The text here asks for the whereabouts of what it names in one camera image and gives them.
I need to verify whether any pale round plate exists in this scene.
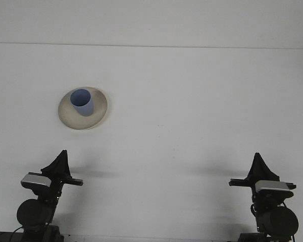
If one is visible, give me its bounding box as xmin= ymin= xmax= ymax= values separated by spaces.
xmin=58 ymin=86 xmax=109 ymax=131

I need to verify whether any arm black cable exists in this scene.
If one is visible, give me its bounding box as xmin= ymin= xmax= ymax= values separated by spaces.
xmin=11 ymin=225 xmax=25 ymax=242

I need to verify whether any pale blue cup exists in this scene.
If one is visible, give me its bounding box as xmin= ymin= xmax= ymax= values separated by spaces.
xmin=70 ymin=88 xmax=95 ymax=117

